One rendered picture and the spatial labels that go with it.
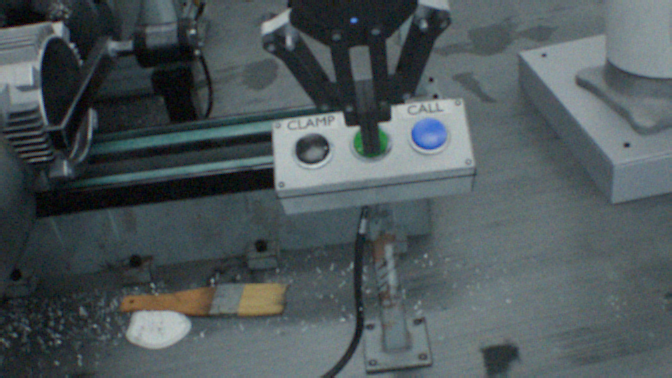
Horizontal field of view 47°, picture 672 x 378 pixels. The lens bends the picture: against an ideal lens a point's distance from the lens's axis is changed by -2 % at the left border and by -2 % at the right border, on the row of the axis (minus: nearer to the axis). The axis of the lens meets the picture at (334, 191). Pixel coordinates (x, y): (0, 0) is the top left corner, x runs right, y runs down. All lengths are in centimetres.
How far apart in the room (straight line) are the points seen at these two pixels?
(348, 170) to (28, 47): 44
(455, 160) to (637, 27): 45
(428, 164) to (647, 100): 49
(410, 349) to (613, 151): 38
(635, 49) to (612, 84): 8
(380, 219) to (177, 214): 33
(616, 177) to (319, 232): 37
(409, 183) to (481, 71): 72
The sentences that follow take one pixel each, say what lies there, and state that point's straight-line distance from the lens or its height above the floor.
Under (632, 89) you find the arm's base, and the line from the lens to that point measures 110.
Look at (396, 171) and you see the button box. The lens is 66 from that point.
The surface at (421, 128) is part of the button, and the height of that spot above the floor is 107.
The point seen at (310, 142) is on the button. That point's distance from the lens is 68.
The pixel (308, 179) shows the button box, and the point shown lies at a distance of 67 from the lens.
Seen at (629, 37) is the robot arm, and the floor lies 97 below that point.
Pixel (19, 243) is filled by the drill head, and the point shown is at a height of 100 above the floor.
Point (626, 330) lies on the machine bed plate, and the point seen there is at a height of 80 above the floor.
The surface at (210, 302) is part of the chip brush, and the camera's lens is 95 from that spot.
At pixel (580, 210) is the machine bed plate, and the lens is 104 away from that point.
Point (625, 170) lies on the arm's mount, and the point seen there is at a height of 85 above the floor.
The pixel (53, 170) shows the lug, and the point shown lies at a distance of 98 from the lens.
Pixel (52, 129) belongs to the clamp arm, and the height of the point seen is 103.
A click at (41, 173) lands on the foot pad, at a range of 101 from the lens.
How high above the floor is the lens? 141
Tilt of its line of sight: 34 degrees down
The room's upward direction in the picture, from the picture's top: 9 degrees counter-clockwise
